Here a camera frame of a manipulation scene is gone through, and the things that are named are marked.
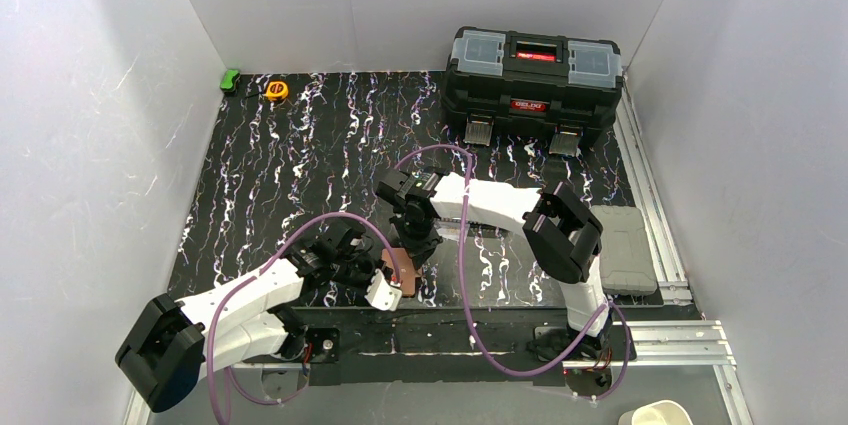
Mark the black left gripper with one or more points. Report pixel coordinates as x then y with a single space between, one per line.
365 268

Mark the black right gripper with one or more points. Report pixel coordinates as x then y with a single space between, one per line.
416 247

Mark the brown leather card holder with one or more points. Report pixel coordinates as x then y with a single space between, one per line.
401 264

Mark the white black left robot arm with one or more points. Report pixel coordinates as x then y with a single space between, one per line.
176 342

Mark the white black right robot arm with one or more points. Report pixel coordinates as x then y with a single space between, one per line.
563 235

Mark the yellow tape measure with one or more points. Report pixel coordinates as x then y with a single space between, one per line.
276 91

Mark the black red toolbox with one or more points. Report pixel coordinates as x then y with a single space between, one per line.
561 90

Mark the green small device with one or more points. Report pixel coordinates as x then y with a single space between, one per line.
229 82

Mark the white plastic cup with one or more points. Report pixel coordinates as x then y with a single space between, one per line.
663 412

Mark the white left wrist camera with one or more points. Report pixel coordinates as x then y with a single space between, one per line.
381 294

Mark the aluminium frame rail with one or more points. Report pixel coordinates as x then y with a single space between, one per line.
432 344

